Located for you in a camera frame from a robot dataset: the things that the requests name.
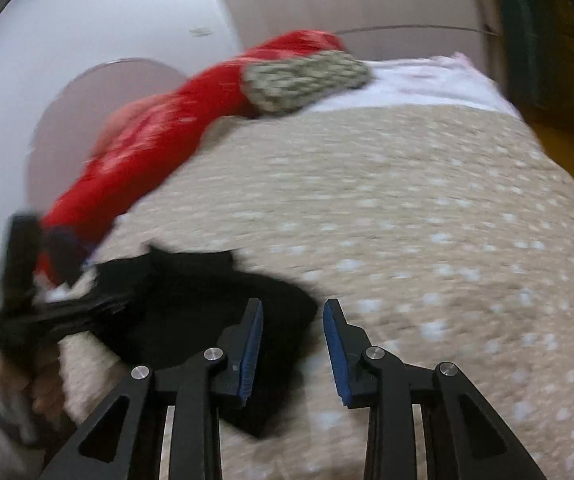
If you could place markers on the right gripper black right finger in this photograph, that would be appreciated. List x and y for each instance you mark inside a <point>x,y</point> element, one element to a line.
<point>464,437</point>

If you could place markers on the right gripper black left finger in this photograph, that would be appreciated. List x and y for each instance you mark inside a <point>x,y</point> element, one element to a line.
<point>123,437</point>

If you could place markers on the black pants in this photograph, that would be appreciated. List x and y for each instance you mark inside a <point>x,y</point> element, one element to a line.
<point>179,303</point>

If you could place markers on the left hand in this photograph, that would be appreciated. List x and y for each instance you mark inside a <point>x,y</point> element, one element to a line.
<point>43,387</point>

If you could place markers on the round white headboard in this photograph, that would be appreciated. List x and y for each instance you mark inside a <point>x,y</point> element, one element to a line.
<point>69,126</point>

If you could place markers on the pink pillow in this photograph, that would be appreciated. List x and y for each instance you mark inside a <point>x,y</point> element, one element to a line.
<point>119,120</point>

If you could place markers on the red quilted blanket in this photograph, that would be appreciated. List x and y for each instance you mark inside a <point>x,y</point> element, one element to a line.
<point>157,142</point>

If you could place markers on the beige dotted quilt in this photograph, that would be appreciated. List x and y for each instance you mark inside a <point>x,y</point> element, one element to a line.
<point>445,232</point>

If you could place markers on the olive dotted cushion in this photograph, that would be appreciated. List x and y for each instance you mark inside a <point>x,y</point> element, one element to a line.
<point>285,86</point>

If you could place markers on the white bed sheet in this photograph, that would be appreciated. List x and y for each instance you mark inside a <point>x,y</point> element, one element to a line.
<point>440,80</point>

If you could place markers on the white wardrobe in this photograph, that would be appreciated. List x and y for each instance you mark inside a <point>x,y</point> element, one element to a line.
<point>371,29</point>

